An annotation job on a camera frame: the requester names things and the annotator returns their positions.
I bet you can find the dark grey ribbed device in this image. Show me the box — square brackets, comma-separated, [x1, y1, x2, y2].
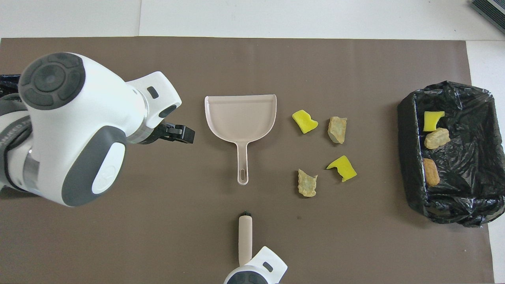
[470, 0, 505, 34]

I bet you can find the bin lined with black bag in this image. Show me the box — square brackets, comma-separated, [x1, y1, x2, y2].
[0, 74, 22, 95]
[397, 81, 505, 228]

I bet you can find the pale yellow foam chunk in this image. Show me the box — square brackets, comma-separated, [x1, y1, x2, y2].
[425, 127, 451, 150]

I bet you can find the pale ridged foam chunk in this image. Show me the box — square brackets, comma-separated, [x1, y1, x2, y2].
[297, 168, 318, 198]

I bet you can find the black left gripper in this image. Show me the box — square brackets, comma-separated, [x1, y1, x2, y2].
[136, 123, 196, 145]

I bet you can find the brown table mat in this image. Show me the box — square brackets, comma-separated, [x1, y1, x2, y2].
[0, 37, 495, 284]

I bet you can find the beige plastic dustpan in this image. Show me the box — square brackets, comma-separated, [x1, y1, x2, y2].
[204, 94, 277, 185]

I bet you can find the brown potato shaped lump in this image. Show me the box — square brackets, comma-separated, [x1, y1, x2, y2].
[423, 158, 441, 187]

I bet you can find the beige foam rock chunk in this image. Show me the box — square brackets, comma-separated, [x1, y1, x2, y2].
[327, 116, 348, 145]

